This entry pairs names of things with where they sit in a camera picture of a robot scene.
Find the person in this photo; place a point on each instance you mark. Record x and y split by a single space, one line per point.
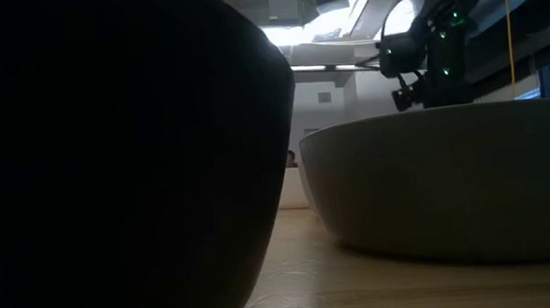
291 159

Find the large grey-white bowl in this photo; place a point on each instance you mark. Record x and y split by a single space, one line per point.
452 185

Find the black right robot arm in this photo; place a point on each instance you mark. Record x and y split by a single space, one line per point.
446 35

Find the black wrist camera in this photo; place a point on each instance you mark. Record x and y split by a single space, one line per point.
406 97

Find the black deep bowl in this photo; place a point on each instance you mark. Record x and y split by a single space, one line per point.
111 175

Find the ceiling light strip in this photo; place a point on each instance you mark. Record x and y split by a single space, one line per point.
309 68

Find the grey wall vent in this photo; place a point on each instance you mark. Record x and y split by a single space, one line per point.
324 97

